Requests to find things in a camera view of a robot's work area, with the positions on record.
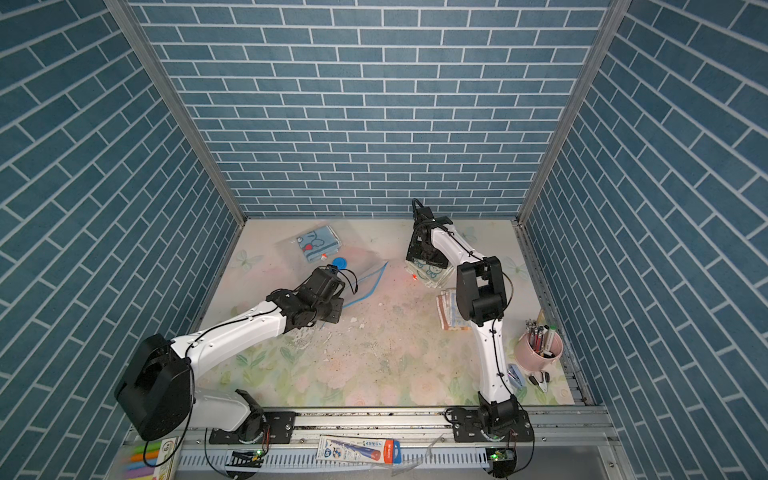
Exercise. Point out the red blue toothbrush package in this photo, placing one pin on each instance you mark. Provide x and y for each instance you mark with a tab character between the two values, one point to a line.
359	450

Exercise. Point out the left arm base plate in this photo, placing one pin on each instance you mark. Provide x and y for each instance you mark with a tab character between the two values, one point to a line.
271	427

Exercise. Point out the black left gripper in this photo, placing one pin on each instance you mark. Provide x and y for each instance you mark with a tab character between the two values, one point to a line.
338	303

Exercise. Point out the pink pen holder cup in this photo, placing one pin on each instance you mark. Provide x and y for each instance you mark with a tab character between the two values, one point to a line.
539	347

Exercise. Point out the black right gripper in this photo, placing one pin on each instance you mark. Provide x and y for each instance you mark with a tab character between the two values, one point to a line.
415	250

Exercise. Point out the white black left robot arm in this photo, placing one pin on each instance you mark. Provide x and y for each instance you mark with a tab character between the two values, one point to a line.
159	389

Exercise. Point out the coloured marker pack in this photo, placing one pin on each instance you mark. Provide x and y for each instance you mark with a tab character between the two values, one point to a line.
156	460

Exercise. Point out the clear vacuum bag blue zip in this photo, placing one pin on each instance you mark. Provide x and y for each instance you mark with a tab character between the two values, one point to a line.
362	275

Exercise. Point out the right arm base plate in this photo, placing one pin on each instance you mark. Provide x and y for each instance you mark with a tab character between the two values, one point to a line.
470	426

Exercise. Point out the aluminium mounting rail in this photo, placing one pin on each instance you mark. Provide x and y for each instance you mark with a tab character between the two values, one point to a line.
418	426

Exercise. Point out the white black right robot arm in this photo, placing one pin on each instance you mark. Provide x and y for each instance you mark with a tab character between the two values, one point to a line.
481	299

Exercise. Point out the blue cartoon towel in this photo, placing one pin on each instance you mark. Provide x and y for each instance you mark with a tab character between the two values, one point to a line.
318	243

